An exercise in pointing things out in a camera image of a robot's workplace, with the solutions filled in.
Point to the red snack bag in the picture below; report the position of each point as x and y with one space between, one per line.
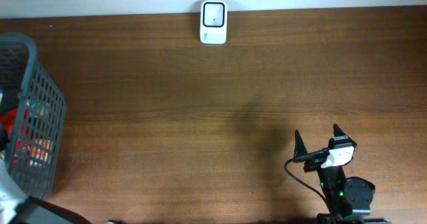
8 120

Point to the white barcode scanner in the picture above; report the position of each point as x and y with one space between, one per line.
213 22

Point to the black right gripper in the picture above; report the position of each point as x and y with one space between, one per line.
299 148

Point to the orange tissue pack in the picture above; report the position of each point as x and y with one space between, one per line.
33 148

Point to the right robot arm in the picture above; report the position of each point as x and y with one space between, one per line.
348 199

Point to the green tissue pack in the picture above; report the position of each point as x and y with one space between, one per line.
39 108

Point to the grey plastic mesh basket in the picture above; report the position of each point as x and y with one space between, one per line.
23 78

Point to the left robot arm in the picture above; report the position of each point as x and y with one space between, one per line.
17 207

